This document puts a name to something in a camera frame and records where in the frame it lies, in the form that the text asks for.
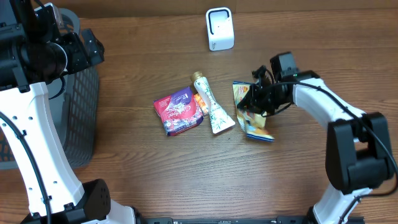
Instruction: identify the yellow wipes package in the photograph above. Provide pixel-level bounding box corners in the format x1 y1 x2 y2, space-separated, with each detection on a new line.
232 81 274 142

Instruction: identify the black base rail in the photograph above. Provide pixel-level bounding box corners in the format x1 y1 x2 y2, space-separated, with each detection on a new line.
136 216 308 224

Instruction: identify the white bottle gold cap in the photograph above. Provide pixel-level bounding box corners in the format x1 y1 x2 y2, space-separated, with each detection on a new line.
190 72 235 134

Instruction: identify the small orange packet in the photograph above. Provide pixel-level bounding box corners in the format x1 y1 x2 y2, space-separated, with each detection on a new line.
194 93 208 116

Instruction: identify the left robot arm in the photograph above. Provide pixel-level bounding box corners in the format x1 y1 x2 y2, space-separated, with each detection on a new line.
1 1 137 223

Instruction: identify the white barcode scanner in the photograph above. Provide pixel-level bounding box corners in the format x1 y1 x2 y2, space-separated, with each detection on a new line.
205 7 234 51

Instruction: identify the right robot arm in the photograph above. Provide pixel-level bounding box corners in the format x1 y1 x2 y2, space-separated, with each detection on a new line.
237 52 397 224

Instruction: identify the dark grey plastic basket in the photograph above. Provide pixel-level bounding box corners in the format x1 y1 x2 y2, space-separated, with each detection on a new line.
1 1 99 167

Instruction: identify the purple red pad package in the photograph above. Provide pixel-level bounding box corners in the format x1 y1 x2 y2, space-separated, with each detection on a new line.
153 86 203 136

